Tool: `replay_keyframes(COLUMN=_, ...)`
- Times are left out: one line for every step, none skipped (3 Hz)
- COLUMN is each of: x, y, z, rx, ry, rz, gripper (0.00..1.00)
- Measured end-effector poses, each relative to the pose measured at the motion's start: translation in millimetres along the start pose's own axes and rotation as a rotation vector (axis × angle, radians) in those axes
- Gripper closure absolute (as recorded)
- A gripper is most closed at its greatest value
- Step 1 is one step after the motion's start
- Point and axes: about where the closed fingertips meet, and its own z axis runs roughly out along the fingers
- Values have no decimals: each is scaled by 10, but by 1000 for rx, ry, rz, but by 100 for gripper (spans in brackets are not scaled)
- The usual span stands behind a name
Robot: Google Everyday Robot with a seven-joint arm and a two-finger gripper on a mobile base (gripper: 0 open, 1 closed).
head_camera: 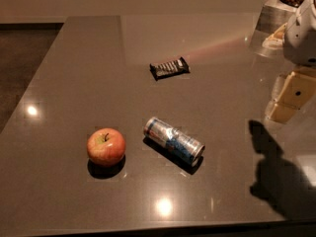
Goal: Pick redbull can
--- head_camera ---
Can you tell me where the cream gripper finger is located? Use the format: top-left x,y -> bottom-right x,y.
265,66 -> 316,123
262,23 -> 286,49

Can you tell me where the snack container on metal stand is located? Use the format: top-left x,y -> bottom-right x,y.
256,0 -> 304,34

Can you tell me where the black snack bar wrapper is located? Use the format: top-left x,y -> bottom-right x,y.
150,57 -> 191,81

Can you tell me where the red yellow apple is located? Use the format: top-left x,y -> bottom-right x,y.
87,128 -> 125,167

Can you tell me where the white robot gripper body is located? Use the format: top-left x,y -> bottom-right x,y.
283,0 -> 316,67

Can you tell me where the silver blue redbull can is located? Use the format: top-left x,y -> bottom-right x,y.
143,117 -> 205,167

